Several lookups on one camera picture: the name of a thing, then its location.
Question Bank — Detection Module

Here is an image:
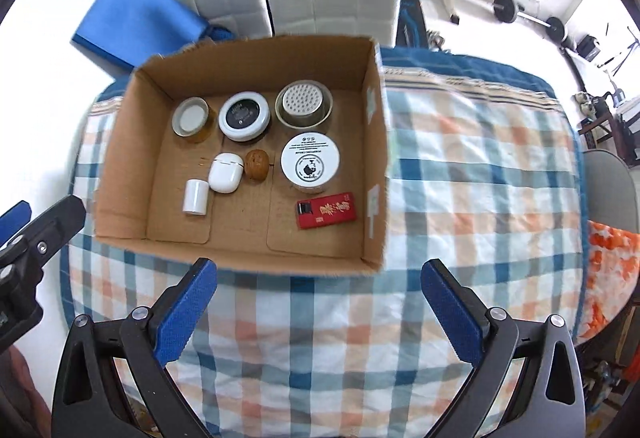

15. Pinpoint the small white cylinder bottle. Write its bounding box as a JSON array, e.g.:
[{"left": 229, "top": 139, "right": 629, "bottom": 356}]
[{"left": 182, "top": 179, "right": 209, "bottom": 216}]

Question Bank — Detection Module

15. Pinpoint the white earbuds case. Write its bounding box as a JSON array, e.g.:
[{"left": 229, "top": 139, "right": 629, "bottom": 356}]
[{"left": 207, "top": 152, "right": 244, "bottom": 195}]

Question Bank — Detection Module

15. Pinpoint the brown walnut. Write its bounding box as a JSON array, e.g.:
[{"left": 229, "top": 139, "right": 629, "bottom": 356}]
[{"left": 244, "top": 149, "right": 271, "bottom": 183}]

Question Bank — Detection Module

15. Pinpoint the red rectangular box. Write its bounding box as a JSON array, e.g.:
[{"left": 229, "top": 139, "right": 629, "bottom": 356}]
[{"left": 295, "top": 192, "right": 357, "bottom": 230}]

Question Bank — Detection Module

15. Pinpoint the white round cream jar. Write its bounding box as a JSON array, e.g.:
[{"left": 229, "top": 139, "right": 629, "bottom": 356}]
[{"left": 280, "top": 132, "right": 341, "bottom": 193}]

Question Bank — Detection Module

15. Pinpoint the black-top white round jar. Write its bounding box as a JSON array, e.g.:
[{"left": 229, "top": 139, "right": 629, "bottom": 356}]
[{"left": 218, "top": 92, "right": 271, "bottom": 143}]

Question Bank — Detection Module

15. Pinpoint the metal perforated lid tin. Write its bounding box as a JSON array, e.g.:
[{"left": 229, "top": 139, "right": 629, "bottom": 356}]
[{"left": 274, "top": 80, "right": 334, "bottom": 133}]

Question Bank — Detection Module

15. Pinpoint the orange white patterned cushion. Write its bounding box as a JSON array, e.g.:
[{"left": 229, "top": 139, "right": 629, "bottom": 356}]
[{"left": 576, "top": 221, "right": 639, "bottom": 344}]

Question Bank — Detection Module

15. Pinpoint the grey round chair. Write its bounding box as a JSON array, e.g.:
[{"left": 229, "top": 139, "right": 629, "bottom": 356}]
[{"left": 582, "top": 149, "right": 639, "bottom": 233}]

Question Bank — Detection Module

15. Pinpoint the open cardboard box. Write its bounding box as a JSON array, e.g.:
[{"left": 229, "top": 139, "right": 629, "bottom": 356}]
[{"left": 93, "top": 35, "right": 387, "bottom": 277}]

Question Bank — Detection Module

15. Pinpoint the blue foam mat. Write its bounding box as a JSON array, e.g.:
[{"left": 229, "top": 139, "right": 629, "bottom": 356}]
[{"left": 73, "top": 0, "right": 208, "bottom": 70}]

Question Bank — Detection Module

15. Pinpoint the dark blue cloth bag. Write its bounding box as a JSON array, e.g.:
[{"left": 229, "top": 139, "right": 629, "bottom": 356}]
[{"left": 201, "top": 24, "right": 236, "bottom": 43}]

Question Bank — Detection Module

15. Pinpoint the dark wooden chair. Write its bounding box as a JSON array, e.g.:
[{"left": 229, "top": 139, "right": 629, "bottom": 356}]
[{"left": 578, "top": 97, "right": 636, "bottom": 165}]

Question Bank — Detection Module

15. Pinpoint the black speaker box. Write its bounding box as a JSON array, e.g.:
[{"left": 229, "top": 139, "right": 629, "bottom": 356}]
[{"left": 576, "top": 34, "right": 601, "bottom": 61}]

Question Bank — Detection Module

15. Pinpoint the black blue weight bench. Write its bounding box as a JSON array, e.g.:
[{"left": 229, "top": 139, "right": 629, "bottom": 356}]
[{"left": 396, "top": 0, "right": 427, "bottom": 48}]

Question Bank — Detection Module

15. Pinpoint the floor barbell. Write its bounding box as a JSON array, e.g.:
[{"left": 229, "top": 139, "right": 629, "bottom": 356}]
[{"left": 491, "top": 0, "right": 567, "bottom": 45}]

